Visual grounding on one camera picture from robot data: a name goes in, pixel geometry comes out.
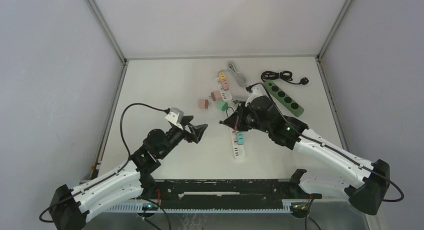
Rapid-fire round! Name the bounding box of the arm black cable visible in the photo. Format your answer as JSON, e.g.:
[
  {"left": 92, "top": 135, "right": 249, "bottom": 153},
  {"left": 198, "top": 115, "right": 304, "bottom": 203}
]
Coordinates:
[
  {"left": 246, "top": 82, "right": 405, "bottom": 203},
  {"left": 39, "top": 102, "right": 170, "bottom": 224}
]

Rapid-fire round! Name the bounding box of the short black usb cable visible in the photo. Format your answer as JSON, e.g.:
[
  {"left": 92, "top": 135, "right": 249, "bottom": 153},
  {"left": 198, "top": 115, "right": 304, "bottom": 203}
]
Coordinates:
[{"left": 219, "top": 105, "right": 235, "bottom": 125}]

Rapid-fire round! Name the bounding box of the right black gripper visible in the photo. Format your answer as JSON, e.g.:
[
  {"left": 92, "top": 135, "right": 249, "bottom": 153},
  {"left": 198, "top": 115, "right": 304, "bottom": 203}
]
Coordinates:
[{"left": 223, "top": 101, "right": 271, "bottom": 134}]

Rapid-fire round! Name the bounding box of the white power strip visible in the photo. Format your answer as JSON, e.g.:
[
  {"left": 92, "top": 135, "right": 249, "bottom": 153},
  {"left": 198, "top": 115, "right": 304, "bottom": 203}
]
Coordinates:
[
  {"left": 229, "top": 128, "right": 246, "bottom": 161},
  {"left": 214, "top": 77, "right": 233, "bottom": 103}
]

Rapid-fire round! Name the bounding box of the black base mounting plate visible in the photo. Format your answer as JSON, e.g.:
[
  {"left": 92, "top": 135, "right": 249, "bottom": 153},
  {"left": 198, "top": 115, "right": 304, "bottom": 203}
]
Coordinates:
[{"left": 141, "top": 179, "right": 322, "bottom": 211}]

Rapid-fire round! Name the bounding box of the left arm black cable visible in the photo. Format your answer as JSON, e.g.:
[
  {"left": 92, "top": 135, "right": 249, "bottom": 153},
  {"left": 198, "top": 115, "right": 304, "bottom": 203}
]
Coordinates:
[{"left": 39, "top": 102, "right": 170, "bottom": 224}]

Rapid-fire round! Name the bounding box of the yellow charger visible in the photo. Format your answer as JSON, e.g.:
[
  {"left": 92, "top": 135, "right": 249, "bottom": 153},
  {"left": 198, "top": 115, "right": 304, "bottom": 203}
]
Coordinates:
[{"left": 218, "top": 71, "right": 226, "bottom": 81}]

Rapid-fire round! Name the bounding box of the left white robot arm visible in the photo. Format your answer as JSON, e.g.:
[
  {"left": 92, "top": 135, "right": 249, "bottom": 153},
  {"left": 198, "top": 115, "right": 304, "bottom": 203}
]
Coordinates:
[{"left": 48, "top": 115, "right": 208, "bottom": 230}]

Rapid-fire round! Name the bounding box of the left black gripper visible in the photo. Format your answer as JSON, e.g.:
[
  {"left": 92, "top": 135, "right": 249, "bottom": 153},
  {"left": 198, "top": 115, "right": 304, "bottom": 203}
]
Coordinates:
[{"left": 158, "top": 115, "right": 207, "bottom": 159}]

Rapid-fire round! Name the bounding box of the pink charger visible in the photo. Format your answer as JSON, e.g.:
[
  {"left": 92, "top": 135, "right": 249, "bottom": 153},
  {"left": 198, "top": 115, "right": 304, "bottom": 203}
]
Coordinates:
[
  {"left": 221, "top": 79, "right": 229, "bottom": 91},
  {"left": 198, "top": 99, "right": 211, "bottom": 109},
  {"left": 210, "top": 91, "right": 222, "bottom": 102}
]

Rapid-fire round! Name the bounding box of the teal blue charger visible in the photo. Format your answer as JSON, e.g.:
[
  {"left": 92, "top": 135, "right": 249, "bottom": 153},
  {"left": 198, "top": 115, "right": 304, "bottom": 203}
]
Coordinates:
[{"left": 235, "top": 132, "right": 245, "bottom": 146}]

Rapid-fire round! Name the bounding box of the grey cord of far strip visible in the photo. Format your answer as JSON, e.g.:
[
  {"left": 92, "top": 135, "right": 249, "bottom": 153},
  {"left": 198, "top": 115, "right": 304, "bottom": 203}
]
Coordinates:
[{"left": 227, "top": 62, "right": 248, "bottom": 88}]

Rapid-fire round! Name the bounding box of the green charger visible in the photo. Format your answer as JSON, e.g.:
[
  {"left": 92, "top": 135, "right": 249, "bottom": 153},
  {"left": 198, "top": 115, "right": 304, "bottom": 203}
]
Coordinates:
[{"left": 216, "top": 100, "right": 229, "bottom": 112}]

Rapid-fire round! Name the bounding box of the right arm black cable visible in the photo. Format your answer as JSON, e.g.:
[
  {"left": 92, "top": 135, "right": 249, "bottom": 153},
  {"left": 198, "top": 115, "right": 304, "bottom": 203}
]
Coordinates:
[{"left": 246, "top": 82, "right": 405, "bottom": 203}]

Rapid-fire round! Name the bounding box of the green power strip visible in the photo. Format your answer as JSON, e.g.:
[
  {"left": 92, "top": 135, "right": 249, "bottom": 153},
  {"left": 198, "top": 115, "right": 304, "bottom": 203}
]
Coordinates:
[{"left": 264, "top": 80, "right": 305, "bottom": 117}]

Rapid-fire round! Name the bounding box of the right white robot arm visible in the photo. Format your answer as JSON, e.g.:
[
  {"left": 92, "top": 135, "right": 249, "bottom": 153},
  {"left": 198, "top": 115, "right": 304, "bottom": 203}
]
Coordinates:
[{"left": 220, "top": 95, "right": 391, "bottom": 216}]

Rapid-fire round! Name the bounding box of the white slotted cable duct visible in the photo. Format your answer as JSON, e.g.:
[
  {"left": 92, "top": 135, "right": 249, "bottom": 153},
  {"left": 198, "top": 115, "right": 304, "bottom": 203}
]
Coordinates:
[{"left": 105, "top": 202, "right": 293, "bottom": 213}]

